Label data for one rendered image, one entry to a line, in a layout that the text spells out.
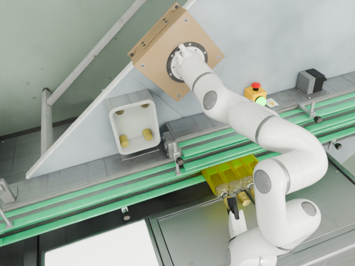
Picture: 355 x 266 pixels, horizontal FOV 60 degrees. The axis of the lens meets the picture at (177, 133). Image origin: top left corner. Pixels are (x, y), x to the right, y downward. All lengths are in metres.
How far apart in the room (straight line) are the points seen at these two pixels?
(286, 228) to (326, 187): 0.86
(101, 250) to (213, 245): 0.43
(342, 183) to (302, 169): 0.89
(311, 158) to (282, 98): 0.77
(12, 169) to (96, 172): 0.65
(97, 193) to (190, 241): 0.40
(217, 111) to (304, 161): 0.28
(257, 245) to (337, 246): 0.52
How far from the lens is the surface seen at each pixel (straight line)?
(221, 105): 0.86
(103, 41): 1.71
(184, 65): 1.05
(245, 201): 1.20
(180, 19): 1.05
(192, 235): 1.28
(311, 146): 0.75
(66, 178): 1.34
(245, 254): 0.89
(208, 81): 0.94
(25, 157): 1.90
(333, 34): 1.58
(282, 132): 0.74
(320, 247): 1.31
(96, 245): 1.32
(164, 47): 1.06
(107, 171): 1.30
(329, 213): 1.46
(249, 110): 0.80
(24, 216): 1.31
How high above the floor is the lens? 1.80
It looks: 49 degrees down
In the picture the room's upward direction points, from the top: 150 degrees clockwise
